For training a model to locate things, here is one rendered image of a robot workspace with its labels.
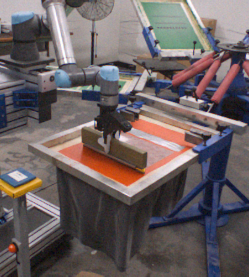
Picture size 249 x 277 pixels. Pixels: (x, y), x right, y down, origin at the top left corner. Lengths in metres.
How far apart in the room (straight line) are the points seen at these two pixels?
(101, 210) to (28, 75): 0.80
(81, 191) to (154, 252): 1.08
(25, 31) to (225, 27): 4.58
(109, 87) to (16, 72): 0.70
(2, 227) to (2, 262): 0.31
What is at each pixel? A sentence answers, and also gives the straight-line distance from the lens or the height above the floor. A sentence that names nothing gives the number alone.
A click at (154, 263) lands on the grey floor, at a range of 2.48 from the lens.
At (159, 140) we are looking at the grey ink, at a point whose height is 0.96.
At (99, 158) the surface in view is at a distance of 1.57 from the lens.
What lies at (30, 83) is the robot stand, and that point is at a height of 1.15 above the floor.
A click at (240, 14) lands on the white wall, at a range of 6.06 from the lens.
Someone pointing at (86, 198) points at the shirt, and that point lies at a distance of 1.60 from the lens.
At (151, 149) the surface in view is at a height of 0.95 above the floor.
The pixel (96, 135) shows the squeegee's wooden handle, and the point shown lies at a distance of 1.57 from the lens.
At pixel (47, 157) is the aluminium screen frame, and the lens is 1.54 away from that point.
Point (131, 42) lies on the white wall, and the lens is 7.19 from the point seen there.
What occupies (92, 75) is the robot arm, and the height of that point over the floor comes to 1.31.
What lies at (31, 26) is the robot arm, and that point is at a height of 1.42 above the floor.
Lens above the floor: 1.68
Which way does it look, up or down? 24 degrees down
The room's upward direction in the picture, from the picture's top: 4 degrees clockwise
